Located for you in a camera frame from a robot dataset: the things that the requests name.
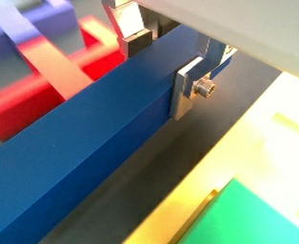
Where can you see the dark blue long block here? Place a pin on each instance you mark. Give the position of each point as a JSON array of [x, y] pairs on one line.
[[58, 159]]

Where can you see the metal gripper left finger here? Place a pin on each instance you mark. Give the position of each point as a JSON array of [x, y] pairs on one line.
[[125, 17]]

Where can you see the green cube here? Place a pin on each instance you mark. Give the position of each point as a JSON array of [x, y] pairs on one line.
[[237, 218]]

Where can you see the purple branched block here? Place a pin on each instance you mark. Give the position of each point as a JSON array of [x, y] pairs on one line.
[[26, 19]]

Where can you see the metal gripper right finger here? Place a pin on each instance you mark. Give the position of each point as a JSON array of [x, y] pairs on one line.
[[197, 82]]

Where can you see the yellow board with slots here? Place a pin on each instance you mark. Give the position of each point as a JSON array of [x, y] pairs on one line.
[[257, 154]]

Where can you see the red branched block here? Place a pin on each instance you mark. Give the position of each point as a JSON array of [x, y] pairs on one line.
[[60, 75]]

